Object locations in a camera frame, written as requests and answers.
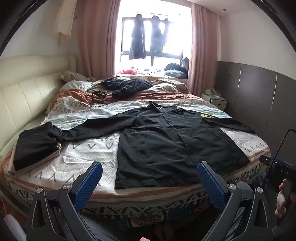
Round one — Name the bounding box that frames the large black jacket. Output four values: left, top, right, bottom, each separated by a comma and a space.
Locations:
53, 101, 256, 190

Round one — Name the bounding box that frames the dark clothes pile on sill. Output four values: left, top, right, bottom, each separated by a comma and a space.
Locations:
164, 57, 190, 79

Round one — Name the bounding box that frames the person right hand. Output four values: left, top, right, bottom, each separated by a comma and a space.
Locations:
275, 179, 287, 218

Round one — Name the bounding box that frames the folded black garment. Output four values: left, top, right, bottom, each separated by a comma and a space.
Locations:
13, 121, 61, 172

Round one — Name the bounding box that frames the folded beige cloth stack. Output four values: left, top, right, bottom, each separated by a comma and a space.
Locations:
6, 143, 62, 176

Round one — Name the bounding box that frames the white bedside drawer cabinet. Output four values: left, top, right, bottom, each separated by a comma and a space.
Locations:
201, 88, 227, 110

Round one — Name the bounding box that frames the orange brown blanket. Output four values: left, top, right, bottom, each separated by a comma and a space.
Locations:
49, 88, 196, 112

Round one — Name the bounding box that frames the light green pillow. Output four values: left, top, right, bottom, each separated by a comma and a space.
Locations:
60, 80, 96, 91

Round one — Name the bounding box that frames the dark knitted sweater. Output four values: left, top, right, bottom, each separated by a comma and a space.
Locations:
101, 77, 152, 99

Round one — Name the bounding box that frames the pink curtain right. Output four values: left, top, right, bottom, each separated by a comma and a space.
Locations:
187, 3, 219, 96

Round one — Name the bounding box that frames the pink curtain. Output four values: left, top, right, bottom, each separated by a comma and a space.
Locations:
77, 0, 120, 79
187, 3, 219, 96

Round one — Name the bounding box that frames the plush toy pillow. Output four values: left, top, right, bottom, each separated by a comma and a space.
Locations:
60, 70, 96, 82

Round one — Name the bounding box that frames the cream padded headboard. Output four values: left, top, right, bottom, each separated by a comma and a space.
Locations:
1, 55, 76, 148

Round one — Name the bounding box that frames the red cloth on sill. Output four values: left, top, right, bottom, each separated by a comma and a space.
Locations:
117, 68, 137, 75

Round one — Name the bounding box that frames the hanging dark garment right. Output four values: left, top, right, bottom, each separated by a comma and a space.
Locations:
151, 16, 170, 53

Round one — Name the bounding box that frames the pink curtain left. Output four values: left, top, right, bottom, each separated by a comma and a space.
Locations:
77, 0, 120, 79

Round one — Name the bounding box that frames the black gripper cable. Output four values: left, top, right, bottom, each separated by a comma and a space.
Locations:
261, 128, 296, 188

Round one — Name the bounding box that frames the black cable headset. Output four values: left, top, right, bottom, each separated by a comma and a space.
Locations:
77, 90, 115, 107

